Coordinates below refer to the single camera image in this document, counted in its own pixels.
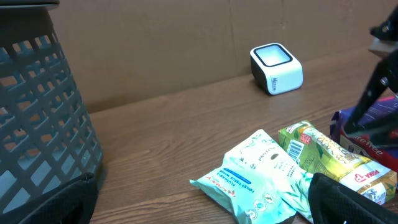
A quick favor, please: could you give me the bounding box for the purple sanitary pad pack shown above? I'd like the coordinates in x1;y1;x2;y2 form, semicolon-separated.
330;96;397;171

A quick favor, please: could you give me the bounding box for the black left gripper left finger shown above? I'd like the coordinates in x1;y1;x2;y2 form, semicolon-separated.
1;172;99;224

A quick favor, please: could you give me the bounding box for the white bamboo print tube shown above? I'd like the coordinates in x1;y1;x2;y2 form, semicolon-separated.
226;129;314;223

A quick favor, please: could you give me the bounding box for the white barcode scanner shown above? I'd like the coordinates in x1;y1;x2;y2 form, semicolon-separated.
249;42;303;95

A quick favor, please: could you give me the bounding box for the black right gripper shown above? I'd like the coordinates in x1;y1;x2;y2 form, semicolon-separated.
343;7;397;136

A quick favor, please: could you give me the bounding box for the teal plastic packet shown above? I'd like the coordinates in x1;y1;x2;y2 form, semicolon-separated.
190;159;296;223

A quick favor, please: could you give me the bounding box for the green yellow snack pouch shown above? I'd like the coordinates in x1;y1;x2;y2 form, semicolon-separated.
278;121;397;205

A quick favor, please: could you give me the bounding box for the grey plastic mesh basket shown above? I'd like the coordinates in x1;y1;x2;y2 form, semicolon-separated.
1;1;103;213

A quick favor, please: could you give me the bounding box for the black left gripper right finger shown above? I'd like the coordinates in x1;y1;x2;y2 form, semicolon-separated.
308;173;397;224

